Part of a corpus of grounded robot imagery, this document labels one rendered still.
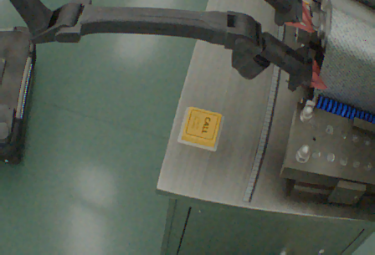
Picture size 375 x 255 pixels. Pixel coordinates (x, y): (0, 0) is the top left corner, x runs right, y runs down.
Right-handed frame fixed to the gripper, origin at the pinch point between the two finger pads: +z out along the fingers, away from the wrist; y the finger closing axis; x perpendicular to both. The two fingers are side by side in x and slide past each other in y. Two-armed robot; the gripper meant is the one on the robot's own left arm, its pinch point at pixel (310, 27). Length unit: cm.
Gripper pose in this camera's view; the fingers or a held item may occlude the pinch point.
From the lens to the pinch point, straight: 179.7
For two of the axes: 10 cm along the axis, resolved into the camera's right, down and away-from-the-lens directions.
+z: 6.8, 4.5, 5.7
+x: 7.0, -1.7, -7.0
